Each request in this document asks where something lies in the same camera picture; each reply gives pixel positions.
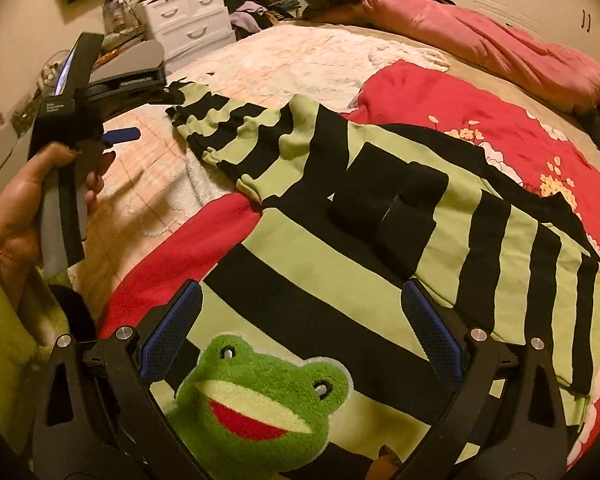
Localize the green black striped frog sweater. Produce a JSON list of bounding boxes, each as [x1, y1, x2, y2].
[[165, 77, 600, 480]]

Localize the red floral blanket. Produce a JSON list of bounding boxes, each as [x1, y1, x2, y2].
[[95, 57, 600, 471]]

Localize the white drawer cabinet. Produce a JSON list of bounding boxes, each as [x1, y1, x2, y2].
[[137, 0, 237, 68]]

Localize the pink checked fleece blanket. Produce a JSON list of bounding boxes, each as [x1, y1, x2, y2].
[[67, 22, 451, 281]]

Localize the pink duvet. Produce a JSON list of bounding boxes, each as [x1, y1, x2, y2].
[[362, 0, 600, 111]]

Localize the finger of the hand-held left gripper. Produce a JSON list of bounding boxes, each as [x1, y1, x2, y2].
[[102, 127, 142, 147]]

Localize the pile of dark clothes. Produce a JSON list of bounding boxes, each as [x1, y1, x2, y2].
[[225, 0, 306, 31]]

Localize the person's left hand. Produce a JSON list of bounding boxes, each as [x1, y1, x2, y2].
[[0, 140, 117, 311]]

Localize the person's left forearm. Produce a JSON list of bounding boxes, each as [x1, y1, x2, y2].
[[0, 210, 98, 461]]

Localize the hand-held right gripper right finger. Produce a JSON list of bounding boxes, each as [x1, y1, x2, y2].
[[380, 280, 568, 480]]

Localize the beige bed sheet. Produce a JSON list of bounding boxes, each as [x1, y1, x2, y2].
[[260, 15, 600, 241]]

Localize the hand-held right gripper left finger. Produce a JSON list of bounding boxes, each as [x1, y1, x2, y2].
[[32, 280, 211, 480]]

